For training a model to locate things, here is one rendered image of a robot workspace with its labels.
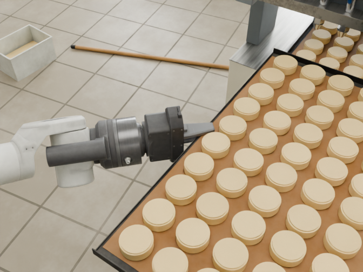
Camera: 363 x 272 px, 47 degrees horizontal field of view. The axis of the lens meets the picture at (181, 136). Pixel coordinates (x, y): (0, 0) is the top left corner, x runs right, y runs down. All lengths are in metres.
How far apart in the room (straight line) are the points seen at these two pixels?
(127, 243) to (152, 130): 0.21
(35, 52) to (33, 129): 1.94
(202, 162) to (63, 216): 1.28
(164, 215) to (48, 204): 1.36
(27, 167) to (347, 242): 0.50
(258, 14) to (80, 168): 0.71
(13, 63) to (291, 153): 2.05
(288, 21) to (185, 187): 0.87
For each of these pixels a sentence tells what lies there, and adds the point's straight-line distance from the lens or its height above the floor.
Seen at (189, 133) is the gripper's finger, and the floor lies 1.01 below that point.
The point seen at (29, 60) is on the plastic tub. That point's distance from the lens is 2.63.
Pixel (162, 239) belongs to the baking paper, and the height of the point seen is 1.00.
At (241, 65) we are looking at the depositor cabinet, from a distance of 1.21.
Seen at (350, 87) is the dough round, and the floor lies 1.02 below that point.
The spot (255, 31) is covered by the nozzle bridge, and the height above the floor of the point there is 0.89.
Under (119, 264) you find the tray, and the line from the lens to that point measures 0.63.
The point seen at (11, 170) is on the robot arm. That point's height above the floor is 1.04.
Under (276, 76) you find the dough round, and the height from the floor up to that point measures 1.02.
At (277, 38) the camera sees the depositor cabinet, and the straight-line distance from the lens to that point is 1.33.
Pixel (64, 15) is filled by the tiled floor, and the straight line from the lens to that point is 3.17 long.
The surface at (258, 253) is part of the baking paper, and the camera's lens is 0.64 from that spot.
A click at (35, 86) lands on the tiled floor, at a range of 2.57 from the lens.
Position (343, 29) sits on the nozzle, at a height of 1.01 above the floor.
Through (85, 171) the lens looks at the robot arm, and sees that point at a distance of 0.75.
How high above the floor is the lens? 1.55
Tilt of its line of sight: 46 degrees down
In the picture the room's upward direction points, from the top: straight up
